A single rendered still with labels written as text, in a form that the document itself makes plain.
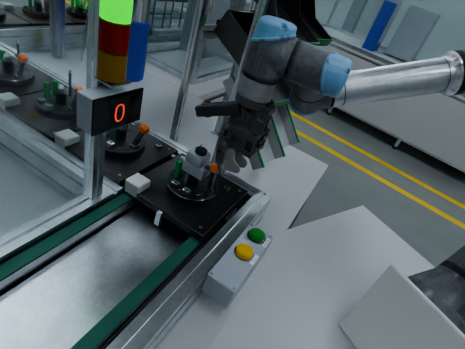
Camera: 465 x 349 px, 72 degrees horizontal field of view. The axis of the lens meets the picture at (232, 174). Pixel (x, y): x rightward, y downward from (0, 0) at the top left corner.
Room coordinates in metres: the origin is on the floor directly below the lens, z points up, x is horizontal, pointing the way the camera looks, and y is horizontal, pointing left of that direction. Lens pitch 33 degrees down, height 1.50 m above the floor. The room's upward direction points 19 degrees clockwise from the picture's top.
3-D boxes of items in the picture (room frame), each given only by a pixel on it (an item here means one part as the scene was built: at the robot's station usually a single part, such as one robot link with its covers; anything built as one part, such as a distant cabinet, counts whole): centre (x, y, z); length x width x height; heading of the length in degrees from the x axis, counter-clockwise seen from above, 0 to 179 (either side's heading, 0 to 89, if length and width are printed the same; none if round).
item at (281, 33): (0.65, 0.01, 1.37); 0.09 x 0.08 x 0.11; 82
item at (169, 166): (0.68, 0.09, 0.96); 0.24 x 0.24 x 0.02; 71
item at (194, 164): (0.68, 0.10, 1.06); 0.08 x 0.04 x 0.07; 71
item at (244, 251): (0.53, -0.08, 0.96); 0.04 x 0.04 x 0.02
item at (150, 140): (0.76, 0.33, 1.01); 0.24 x 0.24 x 0.13; 71
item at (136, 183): (0.62, 0.22, 0.97); 0.05 x 0.05 x 0.04; 71
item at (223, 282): (0.53, -0.08, 0.93); 0.21 x 0.07 x 0.06; 161
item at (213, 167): (0.67, 0.05, 1.04); 0.04 x 0.02 x 0.08; 71
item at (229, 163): (0.64, 0.01, 1.11); 0.06 x 0.03 x 0.09; 71
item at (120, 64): (0.54, 0.26, 1.29); 0.05 x 0.05 x 0.05
